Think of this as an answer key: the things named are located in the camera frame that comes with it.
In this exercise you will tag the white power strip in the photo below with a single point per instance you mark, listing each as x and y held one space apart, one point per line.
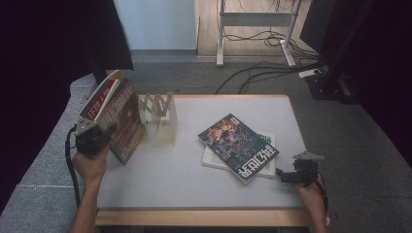
309 73

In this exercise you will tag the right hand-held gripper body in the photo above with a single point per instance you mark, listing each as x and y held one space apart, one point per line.
306 173

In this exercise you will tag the dark blue illustrated magazine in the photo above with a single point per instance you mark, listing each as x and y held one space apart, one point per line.
238 145

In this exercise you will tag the white table mat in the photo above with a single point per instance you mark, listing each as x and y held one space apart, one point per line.
181 191

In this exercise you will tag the red-brown magazine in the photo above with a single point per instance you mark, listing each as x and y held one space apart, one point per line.
128 126

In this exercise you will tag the person's right hand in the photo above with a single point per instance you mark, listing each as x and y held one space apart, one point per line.
311 197

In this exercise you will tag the person's left hand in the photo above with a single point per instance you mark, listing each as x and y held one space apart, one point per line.
92 166

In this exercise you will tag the beige expandable book rack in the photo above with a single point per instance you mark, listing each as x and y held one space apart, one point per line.
166 136

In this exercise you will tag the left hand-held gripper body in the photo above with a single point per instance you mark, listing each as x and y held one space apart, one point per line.
90 140

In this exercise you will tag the dark curtain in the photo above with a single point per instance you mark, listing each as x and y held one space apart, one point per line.
39 64
388 64

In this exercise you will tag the white magazine with snow scene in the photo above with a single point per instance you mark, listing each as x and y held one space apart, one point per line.
213 160

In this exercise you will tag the white metal desk frame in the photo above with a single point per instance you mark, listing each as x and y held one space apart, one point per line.
256 18

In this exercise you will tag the portrait magazine with red label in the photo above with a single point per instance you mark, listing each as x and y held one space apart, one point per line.
97 103

